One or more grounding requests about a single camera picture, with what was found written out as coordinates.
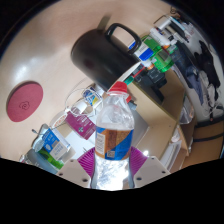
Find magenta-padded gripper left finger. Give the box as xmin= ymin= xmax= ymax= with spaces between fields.
xmin=55 ymin=147 xmax=97 ymax=189

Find clear water bottle red cap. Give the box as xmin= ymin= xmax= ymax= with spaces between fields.
xmin=90 ymin=80 xmax=136 ymax=191

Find magenta carton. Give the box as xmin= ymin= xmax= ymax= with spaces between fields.
xmin=65 ymin=111 xmax=98 ymax=140

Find hanging dark clothes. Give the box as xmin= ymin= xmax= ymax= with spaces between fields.
xmin=179 ymin=39 xmax=224 ymax=112

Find flat round red coaster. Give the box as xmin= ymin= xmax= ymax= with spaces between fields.
xmin=6 ymin=82 xmax=44 ymax=123

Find black mug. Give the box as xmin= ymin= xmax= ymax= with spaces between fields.
xmin=70 ymin=22 xmax=143 ymax=92

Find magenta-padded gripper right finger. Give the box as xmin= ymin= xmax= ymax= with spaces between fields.
xmin=128 ymin=146 xmax=172 ymax=189

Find green plastic container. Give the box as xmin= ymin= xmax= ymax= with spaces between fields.
xmin=151 ymin=48 xmax=175 ymax=73

